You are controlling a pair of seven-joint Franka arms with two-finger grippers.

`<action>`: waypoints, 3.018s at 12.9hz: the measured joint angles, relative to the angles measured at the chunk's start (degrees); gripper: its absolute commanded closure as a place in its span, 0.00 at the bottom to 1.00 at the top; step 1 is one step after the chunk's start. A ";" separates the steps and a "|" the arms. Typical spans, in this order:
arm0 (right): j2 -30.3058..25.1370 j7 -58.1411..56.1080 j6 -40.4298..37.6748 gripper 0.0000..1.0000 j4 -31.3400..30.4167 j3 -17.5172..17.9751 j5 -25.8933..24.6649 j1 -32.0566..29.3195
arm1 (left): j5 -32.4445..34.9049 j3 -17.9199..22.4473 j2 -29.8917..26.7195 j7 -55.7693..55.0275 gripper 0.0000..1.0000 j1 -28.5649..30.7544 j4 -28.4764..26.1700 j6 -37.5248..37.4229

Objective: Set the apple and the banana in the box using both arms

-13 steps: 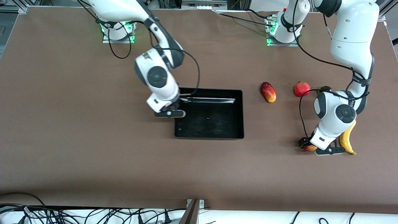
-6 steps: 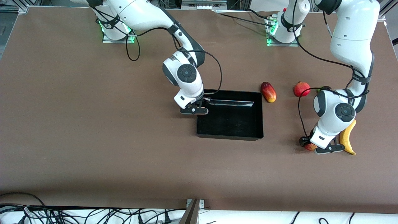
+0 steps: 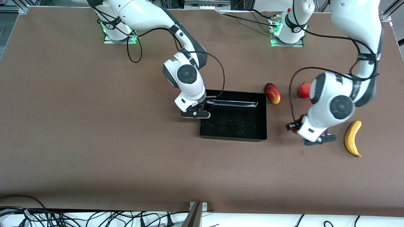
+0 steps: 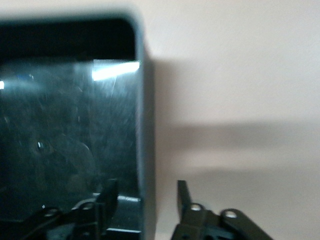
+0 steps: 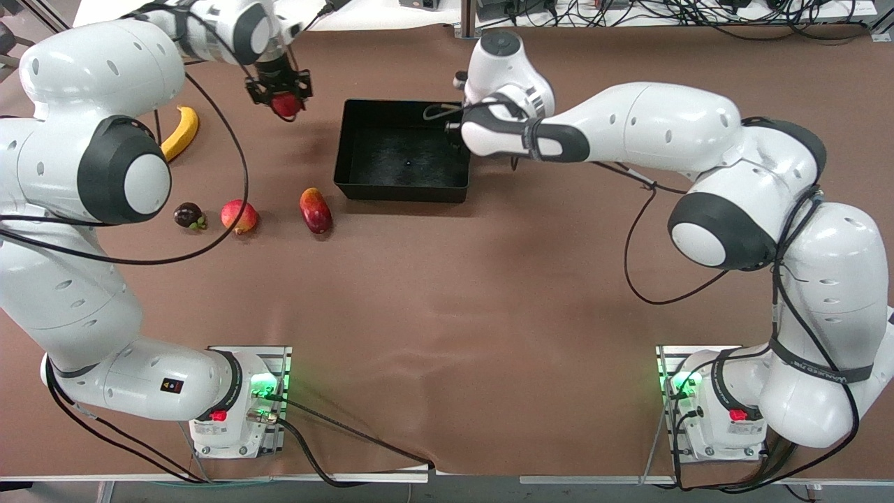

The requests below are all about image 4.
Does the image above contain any black plastic box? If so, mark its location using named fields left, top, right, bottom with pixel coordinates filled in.
left=0, top=12, right=157, bottom=240

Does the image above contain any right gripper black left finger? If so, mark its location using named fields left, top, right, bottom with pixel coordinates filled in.
left=22, top=178, right=119, bottom=240

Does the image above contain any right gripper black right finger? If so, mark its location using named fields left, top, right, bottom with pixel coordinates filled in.
left=171, top=179, right=273, bottom=240

